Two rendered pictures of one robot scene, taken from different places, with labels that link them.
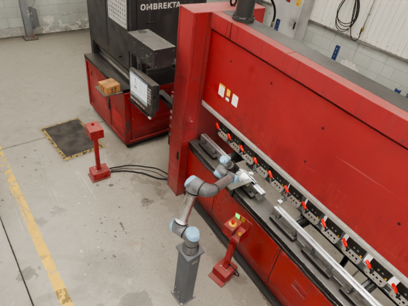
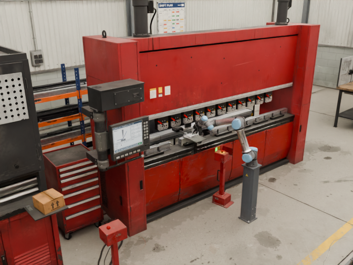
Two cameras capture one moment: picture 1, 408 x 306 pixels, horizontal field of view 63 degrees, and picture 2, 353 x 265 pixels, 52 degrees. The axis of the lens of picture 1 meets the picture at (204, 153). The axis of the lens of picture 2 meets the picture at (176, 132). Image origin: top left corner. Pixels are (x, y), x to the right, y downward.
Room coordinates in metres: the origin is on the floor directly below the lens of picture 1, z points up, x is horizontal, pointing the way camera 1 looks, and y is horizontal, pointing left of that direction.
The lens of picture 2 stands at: (2.45, 4.05, 2.74)
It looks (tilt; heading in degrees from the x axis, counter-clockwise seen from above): 21 degrees down; 272
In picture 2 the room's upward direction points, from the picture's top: straight up
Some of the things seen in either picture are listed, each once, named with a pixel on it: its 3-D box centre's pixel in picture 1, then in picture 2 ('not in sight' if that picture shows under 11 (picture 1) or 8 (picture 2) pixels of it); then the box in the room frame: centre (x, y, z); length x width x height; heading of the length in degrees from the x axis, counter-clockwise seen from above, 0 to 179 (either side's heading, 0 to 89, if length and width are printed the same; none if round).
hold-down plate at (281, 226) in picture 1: (282, 227); (223, 133); (1.96, -0.80, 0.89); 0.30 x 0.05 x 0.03; 39
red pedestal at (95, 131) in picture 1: (96, 151); (115, 261); (3.13, 1.34, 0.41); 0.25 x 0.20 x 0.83; 129
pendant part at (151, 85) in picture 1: (144, 91); (128, 136); (3.05, 0.71, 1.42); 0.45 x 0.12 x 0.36; 45
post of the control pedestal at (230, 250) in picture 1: (230, 251); (222, 177); (1.98, -0.41, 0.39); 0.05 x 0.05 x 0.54; 52
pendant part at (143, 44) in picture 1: (149, 78); (118, 125); (3.15, 0.68, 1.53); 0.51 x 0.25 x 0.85; 45
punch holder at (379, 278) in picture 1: (380, 270); (258, 98); (1.39, -1.33, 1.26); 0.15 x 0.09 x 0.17; 39
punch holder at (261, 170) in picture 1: (265, 166); (198, 113); (2.32, -0.57, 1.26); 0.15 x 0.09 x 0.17; 39
